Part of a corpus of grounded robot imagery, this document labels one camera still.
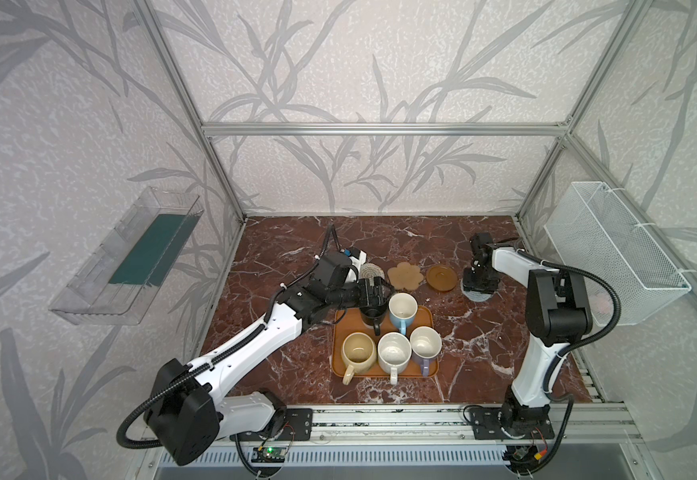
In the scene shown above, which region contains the black mug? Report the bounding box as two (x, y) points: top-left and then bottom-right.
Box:
(359, 305), (387, 337)

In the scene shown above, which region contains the grey round woven coaster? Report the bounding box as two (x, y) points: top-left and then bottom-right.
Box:
(461, 286), (494, 303)

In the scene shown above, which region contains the white and blue mug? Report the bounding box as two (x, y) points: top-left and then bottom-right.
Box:
(388, 293), (418, 336)

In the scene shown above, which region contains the brown round wooden coaster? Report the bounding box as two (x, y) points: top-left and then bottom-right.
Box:
(425, 264), (458, 292)

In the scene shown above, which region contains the cork flower-shaped coaster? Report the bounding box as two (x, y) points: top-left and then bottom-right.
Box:
(387, 262), (424, 292)

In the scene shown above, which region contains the white and purple mug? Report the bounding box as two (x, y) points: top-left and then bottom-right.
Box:
(409, 326), (442, 377)

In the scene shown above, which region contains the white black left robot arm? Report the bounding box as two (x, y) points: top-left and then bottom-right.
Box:
(142, 250), (395, 466)

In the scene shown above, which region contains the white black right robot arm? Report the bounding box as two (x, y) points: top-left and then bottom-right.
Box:
(461, 233), (592, 437)

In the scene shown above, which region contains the beige yellow mug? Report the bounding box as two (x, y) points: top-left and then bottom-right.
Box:
(340, 332), (377, 385)

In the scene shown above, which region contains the pink object in basket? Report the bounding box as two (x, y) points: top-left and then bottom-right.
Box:
(588, 292), (613, 319)

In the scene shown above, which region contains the left green circuit board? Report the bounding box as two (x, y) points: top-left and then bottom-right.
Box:
(250, 446), (288, 464)

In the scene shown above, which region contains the multicolour woven rope coaster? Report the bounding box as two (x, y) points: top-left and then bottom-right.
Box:
(359, 263), (385, 280)

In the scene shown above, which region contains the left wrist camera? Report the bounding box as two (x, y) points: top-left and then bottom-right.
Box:
(346, 247), (367, 277)

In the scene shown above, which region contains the white wire mesh basket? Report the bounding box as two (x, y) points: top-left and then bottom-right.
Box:
(544, 181), (691, 326)

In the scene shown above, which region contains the right black corrugated cable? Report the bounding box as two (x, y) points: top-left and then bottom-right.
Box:
(494, 236), (623, 478)

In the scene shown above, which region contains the black corrugated cable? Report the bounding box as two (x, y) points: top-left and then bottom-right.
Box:
(494, 236), (623, 478)
(115, 223), (340, 480)

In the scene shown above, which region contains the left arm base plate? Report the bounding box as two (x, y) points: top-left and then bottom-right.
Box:
(236, 408), (314, 443)

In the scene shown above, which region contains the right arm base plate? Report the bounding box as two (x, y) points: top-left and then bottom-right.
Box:
(462, 404), (555, 440)

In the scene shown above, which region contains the left black corrugated cable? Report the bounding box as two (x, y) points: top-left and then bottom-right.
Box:
(115, 223), (340, 480)

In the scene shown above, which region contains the right circuit board with wires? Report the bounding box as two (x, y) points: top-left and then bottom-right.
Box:
(503, 445), (548, 465)

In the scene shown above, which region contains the aluminium cage frame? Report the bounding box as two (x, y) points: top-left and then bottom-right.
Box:
(146, 1), (697, 479)

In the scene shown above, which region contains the clear plastic wall shelf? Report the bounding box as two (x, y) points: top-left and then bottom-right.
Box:
(50, 187), (204, 326)

